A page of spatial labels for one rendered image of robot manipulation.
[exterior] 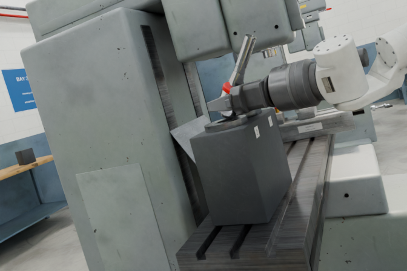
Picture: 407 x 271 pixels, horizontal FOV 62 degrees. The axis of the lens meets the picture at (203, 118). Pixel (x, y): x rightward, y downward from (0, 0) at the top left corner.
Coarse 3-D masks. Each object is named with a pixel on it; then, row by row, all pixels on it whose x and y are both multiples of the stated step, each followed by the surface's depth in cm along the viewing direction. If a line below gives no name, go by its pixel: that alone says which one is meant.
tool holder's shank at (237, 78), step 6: (246, 36) 66; (252, 36) 67; (246, 42) 66; (252, 42) 66; (240, 48) 68; (246, 48) 67; (252, 48) 67; (240, 54) 68; (246, 54) 67; (240, 60) 68; (246, 60) 68; (240, 66) 69; (246, 66) 69; (234, 72) 70; (240, 72) 69; (234, 78) 70; (240, 78) 70; (234, 84) 70; (240, 84) 70
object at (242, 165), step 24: (240, 120) 67; (264, 120) 73; (192, 144) 68; (216, 144) 65; (240, 144) 63; (264, 144) 70; (216, 168) 66; (240, 168) 64; (264, 168) 67; (288, 168) 82; (216, 192) 67; (240, 192) 65; (264, 192) 65; (216, 216) 69; (240, 216) 66; (264, 216) 64
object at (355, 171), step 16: (368, 144) 124; (336, 160) 115; (352, 160) 111; (368, 160) 107; (336, 176) 101; (352, 176) 98; (368, 176) 96; (336, 192) 99; (352, 192) 98; (368, 192) 96; (384, 192) 95; (336, 208) 100; (352, 208) 98; (368, 208) 97; (384, 208) 95
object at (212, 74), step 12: (204, 60) 812; (216, 60) 800; (228, 60) 789; (204, 72) 817; (216, 72) 806; (228, 72) 794; (204, 84) 823; (216, 84) 812; (204, 96) 832; (216, 96) 817; (216, 120) 829
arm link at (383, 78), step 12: (384, 36) 56; (396, 36) 55; (384, 48) 58; (396, 48) 54; (384, 60) 60; (396, 60) 55; (372, 72) 61; (384, 72) 59; (396, 72) 56; (372, 84) 59; (384, 84) 57; (396, 84) 56; (372, 96) 57; (384, 96) 58; (336, 108) 60; (348, 108) 58
